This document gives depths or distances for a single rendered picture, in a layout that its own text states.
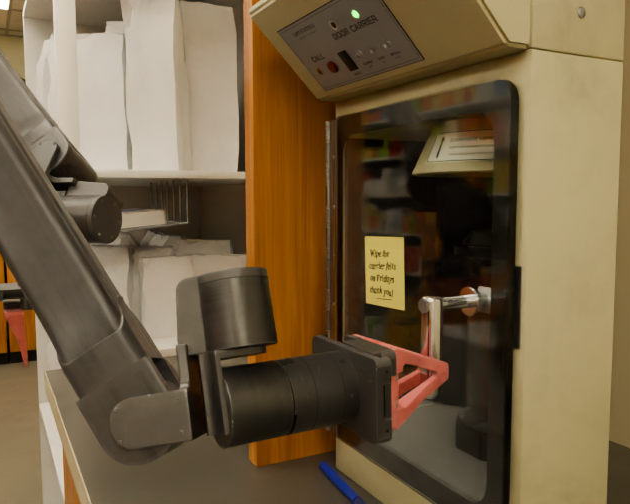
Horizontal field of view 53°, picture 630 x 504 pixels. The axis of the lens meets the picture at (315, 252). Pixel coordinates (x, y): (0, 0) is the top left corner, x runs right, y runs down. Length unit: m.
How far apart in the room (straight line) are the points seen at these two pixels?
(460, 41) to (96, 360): 0.38
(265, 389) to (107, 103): 1.42
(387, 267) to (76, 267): 0.33
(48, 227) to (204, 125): 1.38
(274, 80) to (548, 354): 0.47
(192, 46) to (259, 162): 1.11
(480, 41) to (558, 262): 0.19
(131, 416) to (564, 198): 0.38
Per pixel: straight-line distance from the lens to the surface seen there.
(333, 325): 0.80
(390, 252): 0.68
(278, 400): 0.46
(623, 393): 1.06
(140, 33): 1.76
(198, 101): 1.87
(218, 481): 0.85
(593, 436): 0.65
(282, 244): 0.82
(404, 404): 0.53
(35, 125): 0.91
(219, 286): 0.46
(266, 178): 0.81
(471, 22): 0.55
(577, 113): 0.59
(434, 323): 0.55
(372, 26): 0.62
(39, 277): 0.50
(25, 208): 0.52
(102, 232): 0.77
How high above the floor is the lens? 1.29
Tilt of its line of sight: 5 degrees down
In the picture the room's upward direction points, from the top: straight up
